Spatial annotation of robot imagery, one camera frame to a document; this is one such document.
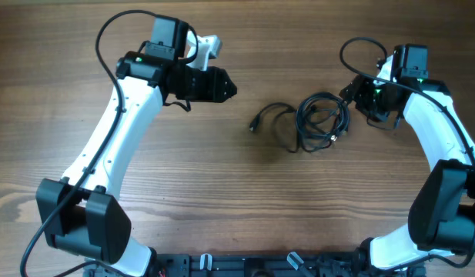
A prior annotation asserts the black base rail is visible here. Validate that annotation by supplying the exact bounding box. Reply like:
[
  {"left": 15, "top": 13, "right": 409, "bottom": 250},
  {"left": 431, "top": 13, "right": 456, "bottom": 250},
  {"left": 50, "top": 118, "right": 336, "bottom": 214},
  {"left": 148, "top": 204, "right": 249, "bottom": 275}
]
[{"left": 150, "top": 252, "right": 375, "bottom": 277}]

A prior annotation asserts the black cable bundle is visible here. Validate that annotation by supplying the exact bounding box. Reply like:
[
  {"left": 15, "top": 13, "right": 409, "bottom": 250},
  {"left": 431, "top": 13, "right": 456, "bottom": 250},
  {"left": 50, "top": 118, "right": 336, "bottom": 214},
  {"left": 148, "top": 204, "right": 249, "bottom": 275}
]
[{"left": 294, "top": 91, "right": 351, "bottom": 154}]

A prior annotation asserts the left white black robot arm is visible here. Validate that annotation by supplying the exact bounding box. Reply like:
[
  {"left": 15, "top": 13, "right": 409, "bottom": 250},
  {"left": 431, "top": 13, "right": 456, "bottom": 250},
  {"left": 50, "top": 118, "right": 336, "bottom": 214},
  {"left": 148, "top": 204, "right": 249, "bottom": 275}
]
[{"left": 35, "top": 15, "right": 237, "bottom": 276}]

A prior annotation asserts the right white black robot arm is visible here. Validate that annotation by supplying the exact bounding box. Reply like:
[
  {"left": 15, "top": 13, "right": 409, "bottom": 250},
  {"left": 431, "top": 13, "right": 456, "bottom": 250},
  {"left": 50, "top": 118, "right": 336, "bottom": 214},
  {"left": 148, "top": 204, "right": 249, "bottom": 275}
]
[{"left": 340, "top": 44, "right": 475, "bottom": 275}]

